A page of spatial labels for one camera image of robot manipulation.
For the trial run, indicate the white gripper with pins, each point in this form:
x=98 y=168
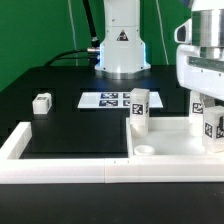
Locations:
x=203 y=75

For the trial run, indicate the white square tabletop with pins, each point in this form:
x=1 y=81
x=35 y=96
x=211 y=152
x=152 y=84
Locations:
x=167 y=136

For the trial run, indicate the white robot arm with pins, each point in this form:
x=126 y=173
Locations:
x=122 y=54

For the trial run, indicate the white marker tag plate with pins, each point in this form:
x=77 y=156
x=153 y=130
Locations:
x=94 y=100

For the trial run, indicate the white U-shaped obstacle fence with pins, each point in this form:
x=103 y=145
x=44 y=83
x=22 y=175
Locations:
x=15 y=170

